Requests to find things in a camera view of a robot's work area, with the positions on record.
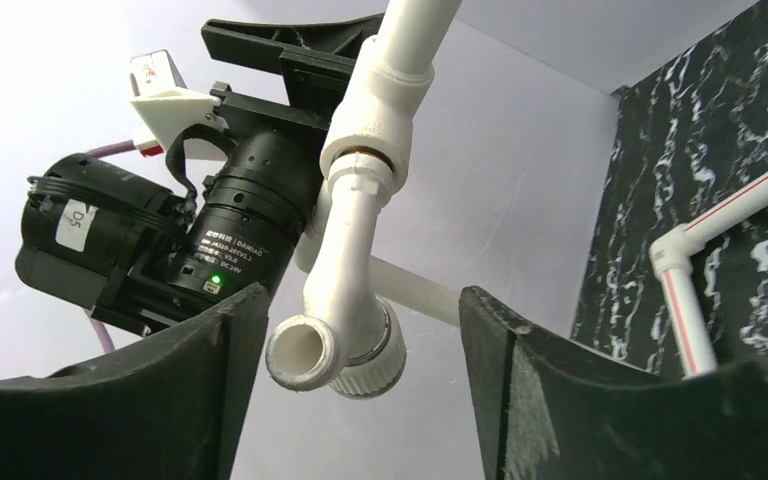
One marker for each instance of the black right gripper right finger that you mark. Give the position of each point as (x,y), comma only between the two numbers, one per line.
(547,407)

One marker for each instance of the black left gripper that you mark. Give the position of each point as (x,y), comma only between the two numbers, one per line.
(327,53)

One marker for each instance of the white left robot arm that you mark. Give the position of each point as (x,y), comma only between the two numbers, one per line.
(141,258)

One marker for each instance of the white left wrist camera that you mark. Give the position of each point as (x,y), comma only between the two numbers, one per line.
(164,104)

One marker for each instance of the white PVC pipe frame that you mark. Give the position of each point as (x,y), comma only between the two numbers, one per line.
(372,128)

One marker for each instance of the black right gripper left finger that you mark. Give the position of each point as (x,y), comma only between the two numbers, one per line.
(170,406)

